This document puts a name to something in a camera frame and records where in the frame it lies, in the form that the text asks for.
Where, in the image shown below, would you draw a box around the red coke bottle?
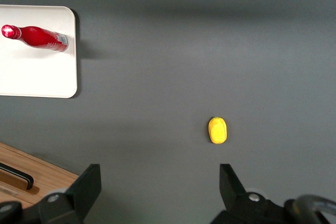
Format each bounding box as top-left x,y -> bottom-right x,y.
1,24 -> 70,52

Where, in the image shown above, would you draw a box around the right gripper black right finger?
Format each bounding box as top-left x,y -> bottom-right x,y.
209,163 -> 289,224

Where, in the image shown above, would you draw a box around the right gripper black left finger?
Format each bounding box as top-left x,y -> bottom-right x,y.
0,163 -> 102,224

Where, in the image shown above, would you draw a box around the yellow toy lemon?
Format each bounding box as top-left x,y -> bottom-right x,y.
208,116 -> 228,145

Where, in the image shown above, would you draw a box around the black metal drawer handle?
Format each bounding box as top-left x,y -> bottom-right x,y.
0,162 -> 35,190

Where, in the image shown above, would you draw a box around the cream plastic tray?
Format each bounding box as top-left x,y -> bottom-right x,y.
0,5 -> 78,99

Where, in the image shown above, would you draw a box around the wooden drawer cabinet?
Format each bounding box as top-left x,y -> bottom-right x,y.
0,142 -> 79,209

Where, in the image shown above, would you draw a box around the wooden drawer front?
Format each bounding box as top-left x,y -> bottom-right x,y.
0,145 -> 77,204

